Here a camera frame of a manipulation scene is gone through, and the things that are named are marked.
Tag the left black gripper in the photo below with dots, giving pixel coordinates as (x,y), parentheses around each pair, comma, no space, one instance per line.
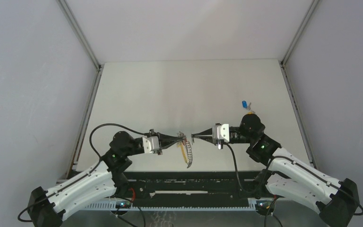
(166,140)

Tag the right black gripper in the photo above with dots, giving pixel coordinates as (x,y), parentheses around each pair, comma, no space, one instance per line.
(205,134)

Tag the metal keyring with small rings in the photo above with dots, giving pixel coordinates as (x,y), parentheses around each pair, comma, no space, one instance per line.
(186,149)

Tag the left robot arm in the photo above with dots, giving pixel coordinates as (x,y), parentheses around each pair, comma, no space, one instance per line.
(106,178)

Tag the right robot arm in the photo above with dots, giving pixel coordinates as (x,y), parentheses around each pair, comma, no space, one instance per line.
(335,201)

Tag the blue key tag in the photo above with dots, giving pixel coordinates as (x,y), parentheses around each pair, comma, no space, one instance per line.
(244,104)

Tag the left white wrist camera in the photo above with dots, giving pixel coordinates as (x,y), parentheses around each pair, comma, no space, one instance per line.
(151,143)

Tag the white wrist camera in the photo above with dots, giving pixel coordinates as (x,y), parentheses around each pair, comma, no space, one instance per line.
(220,134)
(151,143)

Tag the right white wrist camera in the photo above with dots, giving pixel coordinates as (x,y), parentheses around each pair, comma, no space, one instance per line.
(220,134)

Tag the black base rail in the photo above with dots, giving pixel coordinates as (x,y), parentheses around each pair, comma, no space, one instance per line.
(197,190)

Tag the left aluminium frame post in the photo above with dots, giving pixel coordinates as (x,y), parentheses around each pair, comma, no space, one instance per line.
(70,88)

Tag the aluminium frame post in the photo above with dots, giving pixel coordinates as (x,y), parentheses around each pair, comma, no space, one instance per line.
(315,69)
(70,88)

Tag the right aluminium frame post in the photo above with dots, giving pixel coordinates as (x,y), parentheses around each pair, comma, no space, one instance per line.
(315,69)

